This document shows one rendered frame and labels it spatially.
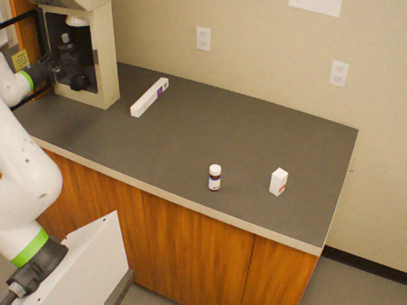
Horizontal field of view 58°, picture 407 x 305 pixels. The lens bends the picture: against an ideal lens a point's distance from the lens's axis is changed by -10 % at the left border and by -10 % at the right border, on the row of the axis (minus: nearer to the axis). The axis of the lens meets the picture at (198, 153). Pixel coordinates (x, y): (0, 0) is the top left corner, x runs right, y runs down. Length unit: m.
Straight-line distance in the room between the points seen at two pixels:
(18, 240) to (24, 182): 0.17
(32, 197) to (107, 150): 0.70
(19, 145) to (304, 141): 1.11
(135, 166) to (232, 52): 0.70
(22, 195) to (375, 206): 1.68
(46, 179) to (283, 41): 1.17
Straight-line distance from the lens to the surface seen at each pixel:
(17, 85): 1.52
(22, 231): 1.02
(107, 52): 1.71
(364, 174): 1.99
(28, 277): 1.03
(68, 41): 1.71
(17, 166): 0.93
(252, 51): 1.81
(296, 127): 1.72
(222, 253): 1.54
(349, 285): 2.41
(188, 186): 1.40
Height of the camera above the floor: 1.94
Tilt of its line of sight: 41 degrees down
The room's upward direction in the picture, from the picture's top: 1 degrees clockwise
